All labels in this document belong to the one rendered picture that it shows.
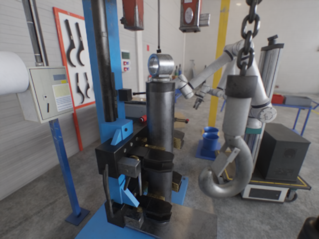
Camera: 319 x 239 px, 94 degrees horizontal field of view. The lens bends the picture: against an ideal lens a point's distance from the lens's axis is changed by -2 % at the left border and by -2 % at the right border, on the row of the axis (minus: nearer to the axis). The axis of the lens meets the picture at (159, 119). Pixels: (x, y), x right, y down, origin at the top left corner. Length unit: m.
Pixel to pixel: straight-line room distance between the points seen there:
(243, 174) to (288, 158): 1.91
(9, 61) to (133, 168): 0.97
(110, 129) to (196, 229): 1.21
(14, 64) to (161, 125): 0.98
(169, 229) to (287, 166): 1.45
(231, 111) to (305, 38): 12.53
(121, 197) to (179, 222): 0.72
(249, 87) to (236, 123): 0.05
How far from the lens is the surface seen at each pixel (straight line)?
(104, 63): 1.11
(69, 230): 2.11
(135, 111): 1.60
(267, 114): 1.61
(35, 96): 1.37
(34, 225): 2.33
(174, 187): 1.60
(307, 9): 12.90
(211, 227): 1.81
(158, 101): 1.03
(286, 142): 2.09
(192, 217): 1.83
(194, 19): 1.03
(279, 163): 2.19
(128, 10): 1.20
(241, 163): 0.28
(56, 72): 1.47
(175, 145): 1.33
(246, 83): 0.22
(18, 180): 2.90
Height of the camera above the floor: 1.58
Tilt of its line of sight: 20 degrees down
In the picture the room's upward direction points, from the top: straight up
